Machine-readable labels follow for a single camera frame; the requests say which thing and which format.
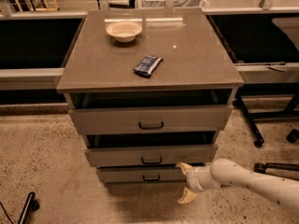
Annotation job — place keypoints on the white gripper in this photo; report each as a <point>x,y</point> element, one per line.
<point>192,178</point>

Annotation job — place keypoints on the grey drawer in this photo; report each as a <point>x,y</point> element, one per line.
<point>145,149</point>
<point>141,174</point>
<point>151,119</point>

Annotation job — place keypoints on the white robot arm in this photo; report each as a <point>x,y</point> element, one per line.
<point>223,173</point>

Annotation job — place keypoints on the grey drawer cabinet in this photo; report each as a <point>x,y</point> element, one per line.
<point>196,69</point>

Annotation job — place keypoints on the black chair base leg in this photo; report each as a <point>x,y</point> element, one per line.
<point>275,168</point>

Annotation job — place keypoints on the blue snack packet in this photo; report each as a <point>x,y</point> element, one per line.
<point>146,67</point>

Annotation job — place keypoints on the black stand leg right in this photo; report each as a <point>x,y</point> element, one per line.
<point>287,113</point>

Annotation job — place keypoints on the black stand leg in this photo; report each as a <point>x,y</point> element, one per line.
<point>287,113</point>
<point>31,205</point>

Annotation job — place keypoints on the black stand leg left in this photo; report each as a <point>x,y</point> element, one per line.
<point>31,205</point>

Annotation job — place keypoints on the white ceramic bowl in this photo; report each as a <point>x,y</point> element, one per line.
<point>124,31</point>

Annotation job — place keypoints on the white wire basket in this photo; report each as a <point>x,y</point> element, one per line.
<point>171,3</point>

